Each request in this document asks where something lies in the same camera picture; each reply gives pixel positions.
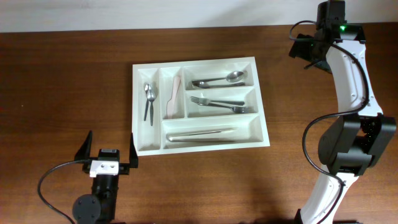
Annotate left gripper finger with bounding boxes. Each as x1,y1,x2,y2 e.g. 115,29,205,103
129,133,139,169
74,130,93,161

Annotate pink plastic knife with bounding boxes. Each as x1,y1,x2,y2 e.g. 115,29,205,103
166,75,181,119

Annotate small teaspoon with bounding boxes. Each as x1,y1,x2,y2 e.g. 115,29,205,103
147,89,156,126
144,83,156,126

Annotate metal tongs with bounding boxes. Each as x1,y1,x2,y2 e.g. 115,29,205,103
166,128,235,142

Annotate large spoon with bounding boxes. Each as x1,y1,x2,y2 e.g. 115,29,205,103
192,82,245,89
192,71,247,83

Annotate fork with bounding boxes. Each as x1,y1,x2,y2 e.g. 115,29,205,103
190,96,245,106
207,103,254,114

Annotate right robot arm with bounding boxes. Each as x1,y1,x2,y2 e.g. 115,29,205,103
289,1,397,223

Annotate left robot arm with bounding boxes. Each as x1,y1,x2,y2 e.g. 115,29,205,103
72,131,139,224

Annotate white plastic cutlery tray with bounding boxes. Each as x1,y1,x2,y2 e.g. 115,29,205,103
132,57,270,156

